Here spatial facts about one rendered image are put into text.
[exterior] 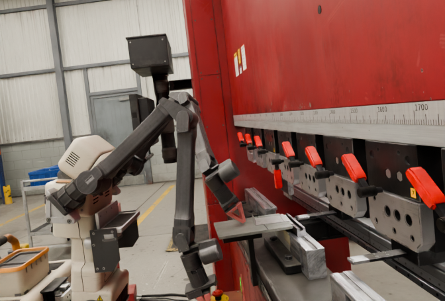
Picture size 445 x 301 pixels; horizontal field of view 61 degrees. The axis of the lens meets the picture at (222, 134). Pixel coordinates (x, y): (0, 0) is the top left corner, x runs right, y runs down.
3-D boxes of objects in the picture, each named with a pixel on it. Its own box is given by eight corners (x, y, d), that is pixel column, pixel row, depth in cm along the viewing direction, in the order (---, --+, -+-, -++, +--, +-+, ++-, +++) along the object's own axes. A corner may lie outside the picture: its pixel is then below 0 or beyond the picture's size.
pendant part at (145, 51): (151, 164, 284) (138, 51, 279) (184, 160, 285) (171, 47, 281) (142, 174, 233) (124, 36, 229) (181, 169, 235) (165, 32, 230)
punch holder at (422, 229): (370, 227, 70) (362, 139, 69) (412, 221, 71) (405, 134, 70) (423, 257, 55) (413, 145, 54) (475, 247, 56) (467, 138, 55)
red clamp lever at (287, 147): (280, 140, 110) (290, 165, 103) (294, 139, 110) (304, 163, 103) (279, 145, 111) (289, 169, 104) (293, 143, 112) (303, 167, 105)
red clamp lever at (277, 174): (273, 188, 125) (271, 159, 124) (285, 186, 125) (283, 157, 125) (275, 189, 123) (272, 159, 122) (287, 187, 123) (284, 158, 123)
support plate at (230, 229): (213, 225, 147) (213, 222, 147) (279, 215, 150) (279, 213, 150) (218, 239, 129) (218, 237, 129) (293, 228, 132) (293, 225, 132)
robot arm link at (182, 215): (183, 114, 130) (173, 110, 119) (199, 114, 128) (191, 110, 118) (179, 242, 126) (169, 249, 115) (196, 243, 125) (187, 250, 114)
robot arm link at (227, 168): (210, 171, 148) (198, 162, 142) (234, 155, 146) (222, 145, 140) (219, 195, 140) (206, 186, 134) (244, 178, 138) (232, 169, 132)
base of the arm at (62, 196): (63, 190, 135) (46, 197, 123) (79, 174, 134) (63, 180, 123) (80, 207, 135) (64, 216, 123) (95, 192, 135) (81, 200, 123)
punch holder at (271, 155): (267, 170, 150) (262, 129, 149) (287, 167, 151) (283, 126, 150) (277, 176, 135) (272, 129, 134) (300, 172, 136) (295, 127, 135)
